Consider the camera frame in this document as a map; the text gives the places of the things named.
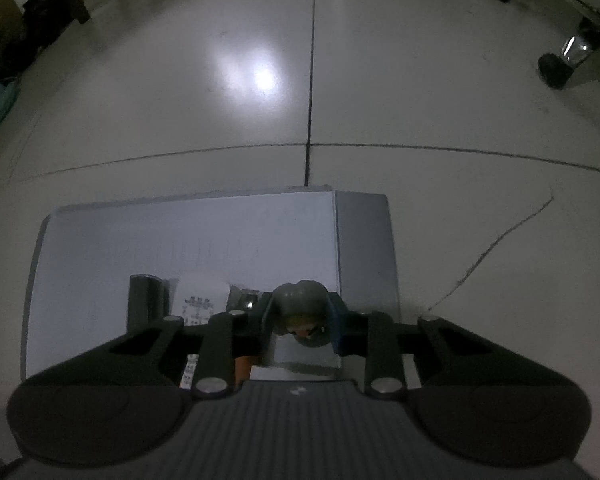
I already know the grey round toy ball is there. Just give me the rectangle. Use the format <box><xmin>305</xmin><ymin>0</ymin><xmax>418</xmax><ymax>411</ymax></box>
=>
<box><xmin>272</xmin><ymin>280</ymin><xmax>330</xmax><ymax>348</ymax></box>

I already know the white labelled packet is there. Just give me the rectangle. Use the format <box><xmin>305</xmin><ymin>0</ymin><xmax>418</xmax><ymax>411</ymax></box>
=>
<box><xmin>171</xmin><ymin>273</ymin><xmax>230</xmax><ymax>326</ymax></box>

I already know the orange black lighter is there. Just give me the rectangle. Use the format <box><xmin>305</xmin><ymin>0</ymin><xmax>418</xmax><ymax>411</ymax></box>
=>
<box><xmin>235</xmin><ymin>356</ymin><xmax>253</xmax><ymax>390</ymax></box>

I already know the chrome office chair base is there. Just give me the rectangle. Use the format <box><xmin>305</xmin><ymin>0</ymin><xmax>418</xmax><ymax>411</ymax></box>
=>
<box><xmin>498</xmin><ymin>0</ymin><xmax>600</xmax><ymax>90</ymax></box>

